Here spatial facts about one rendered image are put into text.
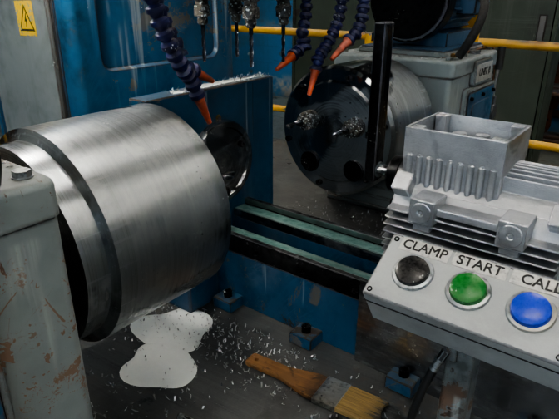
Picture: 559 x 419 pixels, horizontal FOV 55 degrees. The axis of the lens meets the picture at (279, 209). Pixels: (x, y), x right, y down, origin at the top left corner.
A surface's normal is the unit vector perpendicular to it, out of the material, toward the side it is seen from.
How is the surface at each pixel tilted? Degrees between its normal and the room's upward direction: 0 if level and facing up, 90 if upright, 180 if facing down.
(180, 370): 0
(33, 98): 90
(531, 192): 88
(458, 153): 90
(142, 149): 36
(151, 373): 0
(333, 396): 0
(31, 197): 90
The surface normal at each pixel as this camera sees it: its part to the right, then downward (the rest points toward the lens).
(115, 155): 0.47, -0.61
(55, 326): 0.79, 0.23
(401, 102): 0.67, -0.28
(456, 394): -0.61, 0.31
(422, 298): -0.33, -0.62
